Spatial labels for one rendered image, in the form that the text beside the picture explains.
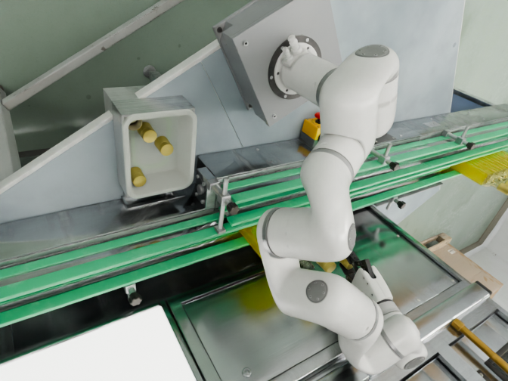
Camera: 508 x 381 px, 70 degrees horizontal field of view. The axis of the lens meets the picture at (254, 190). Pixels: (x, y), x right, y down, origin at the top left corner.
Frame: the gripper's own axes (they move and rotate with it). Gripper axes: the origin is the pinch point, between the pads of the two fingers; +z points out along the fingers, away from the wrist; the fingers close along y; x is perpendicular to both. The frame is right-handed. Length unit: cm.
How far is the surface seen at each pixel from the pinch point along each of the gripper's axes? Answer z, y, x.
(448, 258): 174, -241, -328
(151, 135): 24, 27, 49
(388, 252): 15.3, -16.8, -30.2
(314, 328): -9.4, -12.7, 11.6
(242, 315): -1.9, -12.5, 29.4
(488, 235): 250, -298, -516
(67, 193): 25, 11, 70
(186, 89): 33, 35, 40
